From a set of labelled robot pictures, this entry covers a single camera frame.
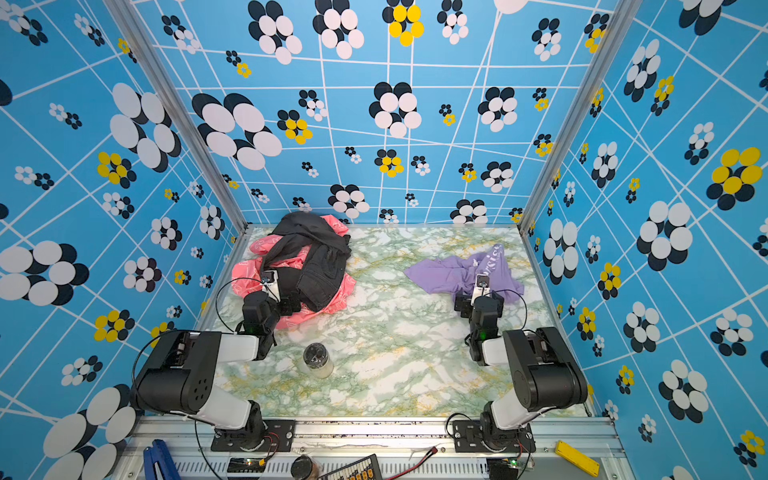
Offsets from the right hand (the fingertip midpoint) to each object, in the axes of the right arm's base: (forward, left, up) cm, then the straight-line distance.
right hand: (482, 291), depth 93 cm
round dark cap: (-46, +46, +4) cm, 66 cm away
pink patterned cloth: (+5, +76, +3) cm, 76 cm away
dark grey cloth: (+24, +61, +5) cm, 66 cm away
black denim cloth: (-1, +51, +5) cm, 52 cm away
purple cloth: (+7, +6, -2) cm, 9 cm away
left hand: (0, +63, +2) cm, 63 cm away
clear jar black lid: (-24, +47, +5) cm, 53 cm away
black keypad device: (-45, +34, -5) cm, 57 cm away
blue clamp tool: (-43, +83, -4) cm, 94 cm away
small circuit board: (-45, +64, -8) cm, 78 cm away
